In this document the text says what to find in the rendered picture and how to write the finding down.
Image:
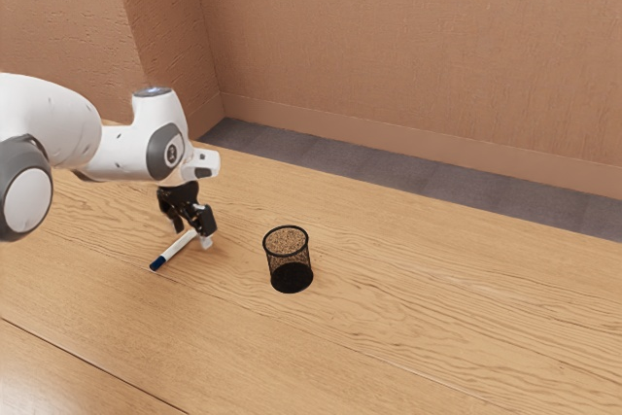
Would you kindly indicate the black mesh pen holder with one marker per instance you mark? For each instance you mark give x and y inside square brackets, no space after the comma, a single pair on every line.
[287,259]

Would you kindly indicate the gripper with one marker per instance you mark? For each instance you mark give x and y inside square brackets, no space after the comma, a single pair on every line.
[181,196]

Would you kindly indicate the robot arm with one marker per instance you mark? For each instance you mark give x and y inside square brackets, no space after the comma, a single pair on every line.
[73,138]

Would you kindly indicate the white pen with blue cap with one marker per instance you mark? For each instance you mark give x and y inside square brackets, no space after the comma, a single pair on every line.
[171,252]

